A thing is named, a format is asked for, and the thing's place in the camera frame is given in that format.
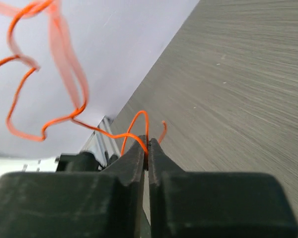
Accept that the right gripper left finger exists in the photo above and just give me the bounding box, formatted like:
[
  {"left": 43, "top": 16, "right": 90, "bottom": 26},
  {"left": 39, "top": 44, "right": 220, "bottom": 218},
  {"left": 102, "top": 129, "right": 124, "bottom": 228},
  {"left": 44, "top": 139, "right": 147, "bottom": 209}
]
[{"left": 0, "top": 142, "right": 145, "bottom": 238}]

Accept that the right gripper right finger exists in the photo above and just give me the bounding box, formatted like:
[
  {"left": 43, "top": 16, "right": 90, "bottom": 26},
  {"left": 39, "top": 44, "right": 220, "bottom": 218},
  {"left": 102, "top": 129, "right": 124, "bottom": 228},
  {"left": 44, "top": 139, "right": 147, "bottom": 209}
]
[{"left": 148, "top": 139, "right": 298, "bottom": 238}]

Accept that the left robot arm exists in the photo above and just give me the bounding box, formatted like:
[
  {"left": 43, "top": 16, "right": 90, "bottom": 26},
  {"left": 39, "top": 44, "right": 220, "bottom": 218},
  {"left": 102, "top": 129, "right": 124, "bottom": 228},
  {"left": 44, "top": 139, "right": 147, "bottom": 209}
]
[{"left": 55, "top": 151, "right": 119, "bottom": 172}]

